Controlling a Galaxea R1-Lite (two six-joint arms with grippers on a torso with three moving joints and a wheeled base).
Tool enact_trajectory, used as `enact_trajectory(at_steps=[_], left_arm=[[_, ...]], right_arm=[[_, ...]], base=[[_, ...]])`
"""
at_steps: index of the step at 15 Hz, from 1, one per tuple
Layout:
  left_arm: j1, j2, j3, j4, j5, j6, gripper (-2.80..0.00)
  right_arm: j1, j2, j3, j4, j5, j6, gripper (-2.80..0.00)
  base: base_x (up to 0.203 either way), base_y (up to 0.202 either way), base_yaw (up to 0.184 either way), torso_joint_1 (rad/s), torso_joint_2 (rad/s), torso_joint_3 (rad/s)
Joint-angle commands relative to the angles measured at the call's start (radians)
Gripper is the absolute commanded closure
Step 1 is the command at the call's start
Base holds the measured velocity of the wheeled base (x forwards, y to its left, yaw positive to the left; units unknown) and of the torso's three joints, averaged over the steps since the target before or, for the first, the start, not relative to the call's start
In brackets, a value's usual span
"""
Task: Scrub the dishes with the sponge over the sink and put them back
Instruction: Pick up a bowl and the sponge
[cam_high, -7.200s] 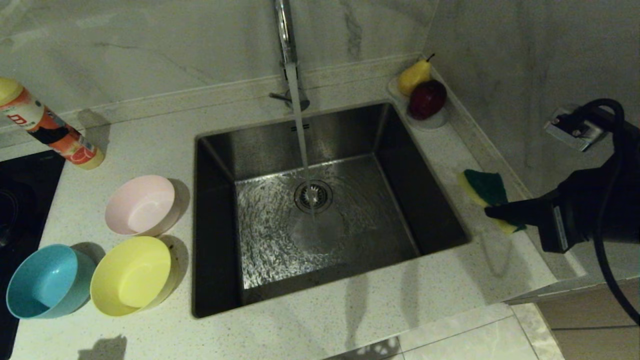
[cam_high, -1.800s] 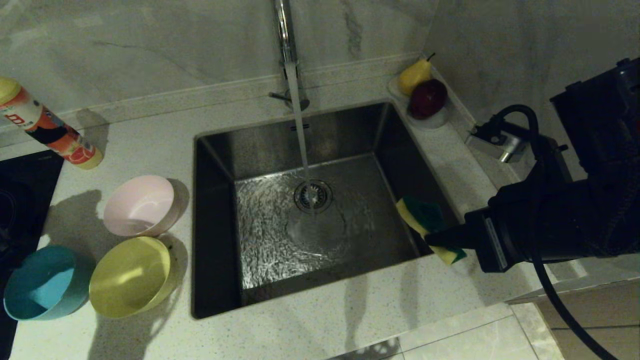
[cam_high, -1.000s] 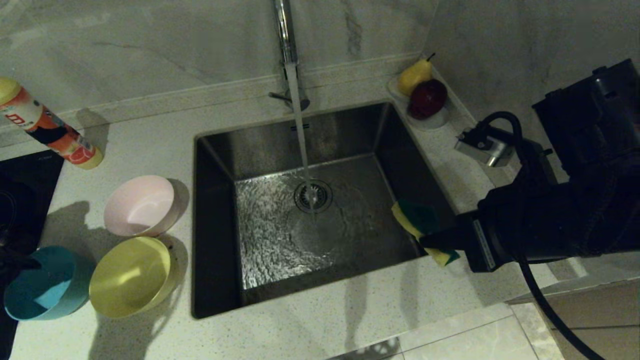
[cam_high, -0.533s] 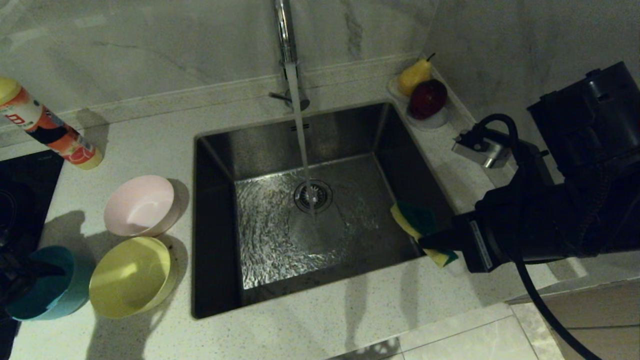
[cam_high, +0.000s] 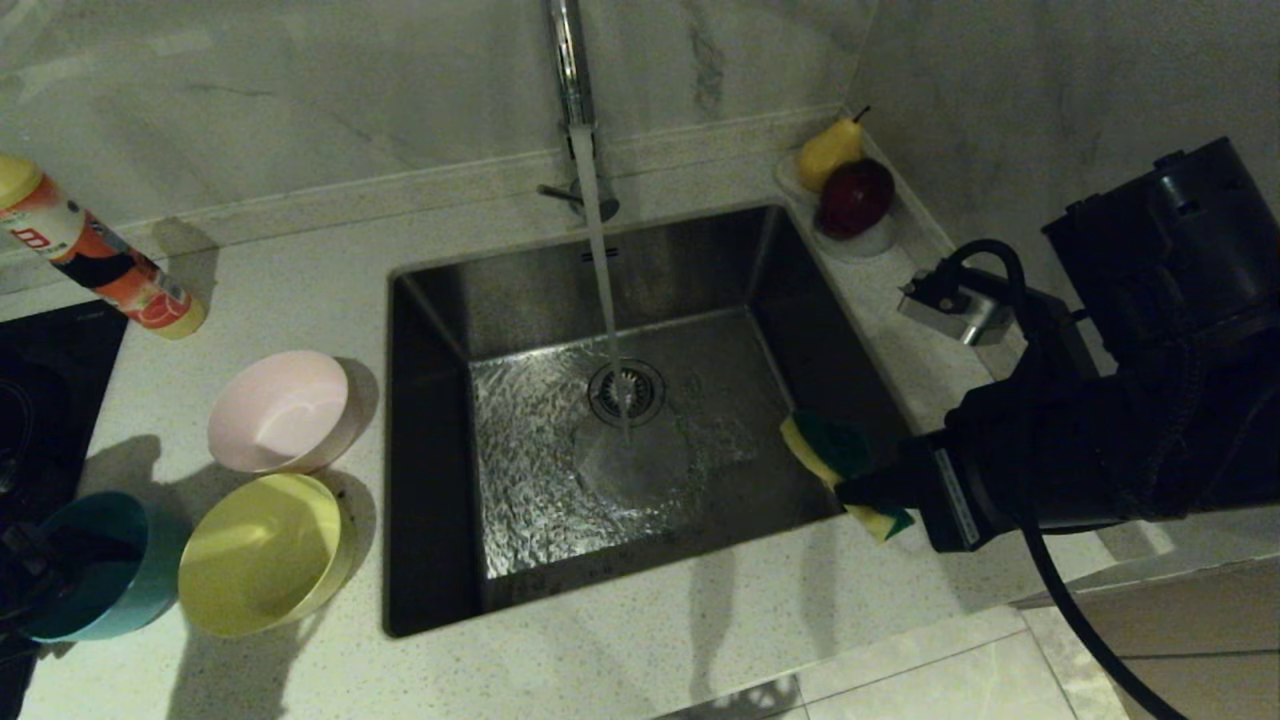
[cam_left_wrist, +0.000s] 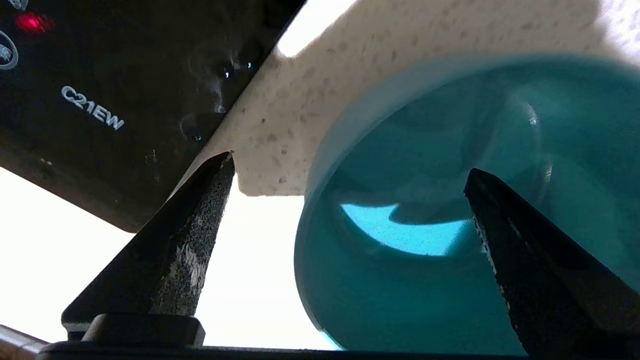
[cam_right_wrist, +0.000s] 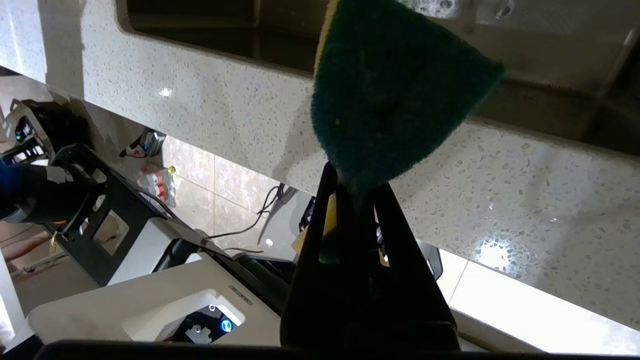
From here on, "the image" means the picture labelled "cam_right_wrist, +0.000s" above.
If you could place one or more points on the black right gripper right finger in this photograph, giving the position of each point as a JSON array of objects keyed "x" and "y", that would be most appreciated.
[{"x": 415, "y": 310}]

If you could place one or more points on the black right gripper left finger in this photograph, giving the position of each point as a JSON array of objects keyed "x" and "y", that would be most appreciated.
[{"x": 320, "y": 310}]

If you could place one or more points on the yellow green sponge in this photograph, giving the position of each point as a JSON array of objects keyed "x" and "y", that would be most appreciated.
[{"x": 390, "y": 100}]

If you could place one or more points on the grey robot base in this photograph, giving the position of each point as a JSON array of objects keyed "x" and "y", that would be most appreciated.
[{"x": 150, "y": 295}]

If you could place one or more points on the stainless steel sink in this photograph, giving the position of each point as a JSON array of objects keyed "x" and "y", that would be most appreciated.
[{"x": 225, "y": 35}]

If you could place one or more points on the small red white bottle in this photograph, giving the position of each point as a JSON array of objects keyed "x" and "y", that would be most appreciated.
[
  {"x": 161, "y": 194},
  {"x": 150, "y": 179}
]

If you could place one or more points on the grey device with blue light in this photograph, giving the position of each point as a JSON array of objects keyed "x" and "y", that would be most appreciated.
[{"x": 150, "y": 142}]

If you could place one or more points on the black equipment with teal light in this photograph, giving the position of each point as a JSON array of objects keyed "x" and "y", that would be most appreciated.
[{"x": 60, "y": 125}]

